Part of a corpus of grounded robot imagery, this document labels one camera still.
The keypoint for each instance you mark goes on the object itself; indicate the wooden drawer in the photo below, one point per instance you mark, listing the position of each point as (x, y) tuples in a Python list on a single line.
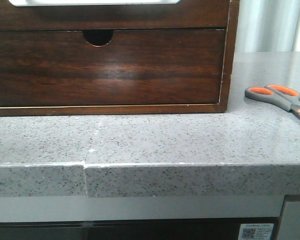
[(148, 66), (184, 14)]

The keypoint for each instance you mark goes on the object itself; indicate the grey orange scissors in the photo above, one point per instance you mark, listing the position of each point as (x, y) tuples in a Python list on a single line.
[(283, 97)]

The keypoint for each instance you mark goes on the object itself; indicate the dark wooden drawer cabinet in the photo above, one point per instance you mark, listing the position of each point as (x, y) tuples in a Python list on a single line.
[(101, 37)]

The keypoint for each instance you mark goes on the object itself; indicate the black appliance under counter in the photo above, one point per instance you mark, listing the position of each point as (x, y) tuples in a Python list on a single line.
[(141, 229)]

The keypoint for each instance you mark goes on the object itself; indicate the white QR code sticker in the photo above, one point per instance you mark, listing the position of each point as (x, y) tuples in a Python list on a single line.
[(256, 231)]

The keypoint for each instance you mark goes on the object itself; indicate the grey cabinet door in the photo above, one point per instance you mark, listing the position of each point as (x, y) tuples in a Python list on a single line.
[(289, 222)]

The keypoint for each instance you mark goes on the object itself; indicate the white plastic drawer handle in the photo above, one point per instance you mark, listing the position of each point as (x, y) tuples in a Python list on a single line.
[(39, 3)]

